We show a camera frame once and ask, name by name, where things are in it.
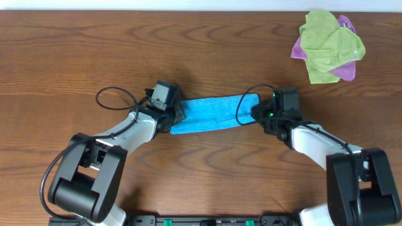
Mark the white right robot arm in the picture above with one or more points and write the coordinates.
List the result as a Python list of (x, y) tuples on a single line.
[(360, 184)]

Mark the blue microfiber cloth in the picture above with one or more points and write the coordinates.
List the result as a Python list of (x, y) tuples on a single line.
[(215, 113)]

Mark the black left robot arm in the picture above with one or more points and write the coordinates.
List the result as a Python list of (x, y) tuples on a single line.
[(89, 170)]

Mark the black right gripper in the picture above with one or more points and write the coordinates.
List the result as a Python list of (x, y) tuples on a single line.
[(260, 110)]

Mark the black mounting rail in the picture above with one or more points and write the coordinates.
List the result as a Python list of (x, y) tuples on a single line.
[(263, 220)]

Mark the green microfiber cloth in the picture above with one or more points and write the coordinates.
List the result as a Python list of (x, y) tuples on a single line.
[(326, 44)]

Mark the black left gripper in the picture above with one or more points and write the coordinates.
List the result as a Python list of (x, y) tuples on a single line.
[(178, 112)]

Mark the purple microfiber cloth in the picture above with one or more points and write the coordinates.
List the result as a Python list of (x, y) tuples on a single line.
[(345, 72)]

